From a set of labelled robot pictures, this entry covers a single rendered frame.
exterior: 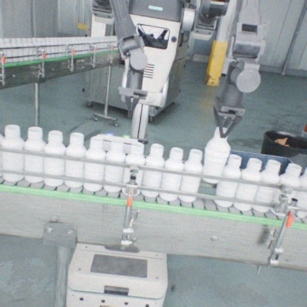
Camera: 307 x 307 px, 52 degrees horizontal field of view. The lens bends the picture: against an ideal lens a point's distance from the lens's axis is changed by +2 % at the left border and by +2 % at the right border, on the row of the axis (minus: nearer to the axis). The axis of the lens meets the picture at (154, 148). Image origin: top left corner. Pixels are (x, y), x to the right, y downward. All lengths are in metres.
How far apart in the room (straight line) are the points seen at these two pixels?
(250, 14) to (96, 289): 1.42
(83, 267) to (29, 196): 0.85
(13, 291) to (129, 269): 0.67
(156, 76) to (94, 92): 3.59
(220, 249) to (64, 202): 0.51
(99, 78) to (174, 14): 3.50
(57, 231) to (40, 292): 1.03
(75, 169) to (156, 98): 0.64
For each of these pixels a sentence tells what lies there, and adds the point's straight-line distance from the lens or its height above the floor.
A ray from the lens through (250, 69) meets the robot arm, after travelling 0.78.
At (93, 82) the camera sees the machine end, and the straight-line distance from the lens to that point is 4.95.
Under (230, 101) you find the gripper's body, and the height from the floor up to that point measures 1.34.
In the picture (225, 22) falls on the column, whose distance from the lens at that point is 8.62.
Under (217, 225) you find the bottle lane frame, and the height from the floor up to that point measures 0.95.
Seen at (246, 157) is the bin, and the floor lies 0.92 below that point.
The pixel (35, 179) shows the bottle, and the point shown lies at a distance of 1.00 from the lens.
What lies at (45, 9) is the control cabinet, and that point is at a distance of 7.67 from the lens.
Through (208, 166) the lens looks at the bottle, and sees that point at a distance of 0.93.
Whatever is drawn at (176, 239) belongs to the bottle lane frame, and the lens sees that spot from 1.02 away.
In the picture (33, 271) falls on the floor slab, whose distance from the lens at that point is 2.15.
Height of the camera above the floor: 1.52
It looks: 23 degrees down
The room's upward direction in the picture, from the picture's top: 9 degrees clockwise
